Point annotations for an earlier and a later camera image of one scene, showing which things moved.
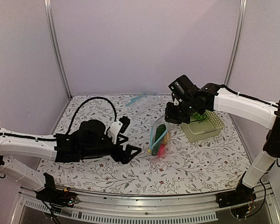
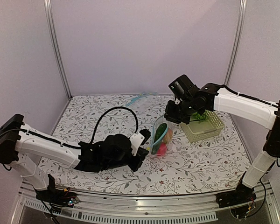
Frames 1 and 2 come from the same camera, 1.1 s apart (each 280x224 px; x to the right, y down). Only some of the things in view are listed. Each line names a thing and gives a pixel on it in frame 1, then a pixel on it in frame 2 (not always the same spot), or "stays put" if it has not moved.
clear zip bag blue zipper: (160, 138) stays put
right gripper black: (169, 116) stays put
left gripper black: (125, 158) to (142, 153)
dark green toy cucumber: (161, 129) stays put
